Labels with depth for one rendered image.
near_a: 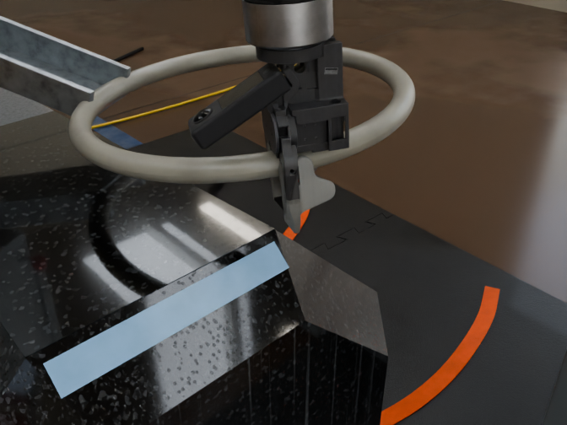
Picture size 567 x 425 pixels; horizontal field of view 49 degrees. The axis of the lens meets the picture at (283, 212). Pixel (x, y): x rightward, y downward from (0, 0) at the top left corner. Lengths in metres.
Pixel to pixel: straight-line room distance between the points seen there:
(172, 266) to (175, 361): 0.11
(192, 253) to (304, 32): 0.30
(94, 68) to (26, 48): 0.12
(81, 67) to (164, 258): 0.44
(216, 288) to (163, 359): 0.10
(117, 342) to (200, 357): 0.09
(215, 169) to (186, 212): 0.15
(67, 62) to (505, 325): 1.39
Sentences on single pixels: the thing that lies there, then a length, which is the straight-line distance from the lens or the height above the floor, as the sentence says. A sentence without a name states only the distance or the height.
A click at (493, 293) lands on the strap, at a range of 2.03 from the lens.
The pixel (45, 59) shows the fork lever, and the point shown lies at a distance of 1.12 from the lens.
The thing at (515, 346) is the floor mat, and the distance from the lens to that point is 1.87.
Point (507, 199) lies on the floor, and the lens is 2.58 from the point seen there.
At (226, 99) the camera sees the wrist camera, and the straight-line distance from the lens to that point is 0.66.
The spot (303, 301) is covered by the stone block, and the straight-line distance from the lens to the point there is 0.78.
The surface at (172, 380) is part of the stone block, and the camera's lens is 0.69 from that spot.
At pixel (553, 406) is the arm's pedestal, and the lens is 1.48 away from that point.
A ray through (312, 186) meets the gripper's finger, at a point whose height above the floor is 0.90.
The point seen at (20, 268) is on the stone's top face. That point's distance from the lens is 0.78.
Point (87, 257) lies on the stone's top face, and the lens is 0.77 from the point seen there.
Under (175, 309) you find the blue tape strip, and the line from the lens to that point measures 0.70.
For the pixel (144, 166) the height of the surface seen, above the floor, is 0.91.
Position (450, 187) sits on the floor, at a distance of 2.60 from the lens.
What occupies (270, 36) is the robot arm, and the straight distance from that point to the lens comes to 0.62.
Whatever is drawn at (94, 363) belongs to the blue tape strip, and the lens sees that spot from 0.67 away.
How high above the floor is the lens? 1.23
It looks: 32 degrees down
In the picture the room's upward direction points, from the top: straight up
